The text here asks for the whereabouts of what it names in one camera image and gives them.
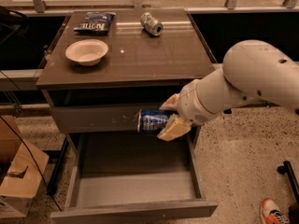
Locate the black chair leg caster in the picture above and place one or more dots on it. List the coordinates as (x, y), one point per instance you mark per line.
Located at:
(286, 169)

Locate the orange white sneaker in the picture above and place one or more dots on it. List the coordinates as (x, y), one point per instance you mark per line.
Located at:
(271, 214)

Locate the brown cardboard box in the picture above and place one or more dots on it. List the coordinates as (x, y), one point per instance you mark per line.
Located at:
(22, 166)

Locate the grey drawer cabinet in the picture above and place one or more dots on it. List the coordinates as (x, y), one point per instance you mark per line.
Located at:
(138, 72)

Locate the open grey middle drawer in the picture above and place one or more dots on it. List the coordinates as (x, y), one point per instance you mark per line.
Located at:
(127, 177)

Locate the silver soda can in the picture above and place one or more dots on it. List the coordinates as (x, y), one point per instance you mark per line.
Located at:
(152, 25)

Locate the black table leg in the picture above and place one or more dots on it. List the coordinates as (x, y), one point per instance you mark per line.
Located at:
(58, 156)

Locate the white paper bowl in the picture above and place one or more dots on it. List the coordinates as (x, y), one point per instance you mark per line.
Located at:
(87, 52)

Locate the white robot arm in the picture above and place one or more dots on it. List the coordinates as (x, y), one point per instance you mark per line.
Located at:
(252, 70)

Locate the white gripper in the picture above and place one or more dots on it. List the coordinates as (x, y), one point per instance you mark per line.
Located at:
(191, 103)

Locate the blue pepsi can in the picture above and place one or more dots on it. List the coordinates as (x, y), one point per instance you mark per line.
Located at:
(152, 121)

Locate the blue chip bag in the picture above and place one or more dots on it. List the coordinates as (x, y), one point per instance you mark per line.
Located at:
(96, 22)

